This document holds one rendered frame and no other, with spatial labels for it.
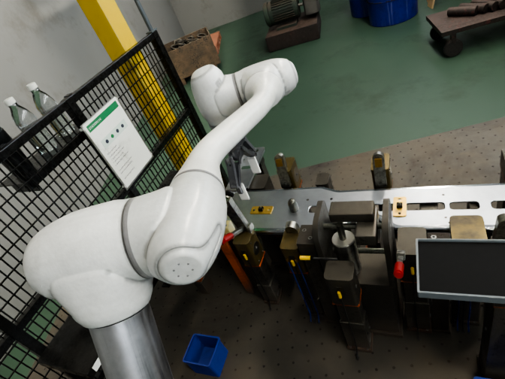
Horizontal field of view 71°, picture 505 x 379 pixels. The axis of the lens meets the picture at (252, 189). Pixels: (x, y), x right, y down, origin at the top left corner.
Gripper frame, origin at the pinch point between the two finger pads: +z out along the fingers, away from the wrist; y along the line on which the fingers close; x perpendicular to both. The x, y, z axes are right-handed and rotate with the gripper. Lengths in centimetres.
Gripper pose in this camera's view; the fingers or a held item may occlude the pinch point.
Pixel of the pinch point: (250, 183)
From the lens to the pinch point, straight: 121.0
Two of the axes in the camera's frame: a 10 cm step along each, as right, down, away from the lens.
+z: 3.2, 7.4, 6.0
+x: -9.0, 0.4, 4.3
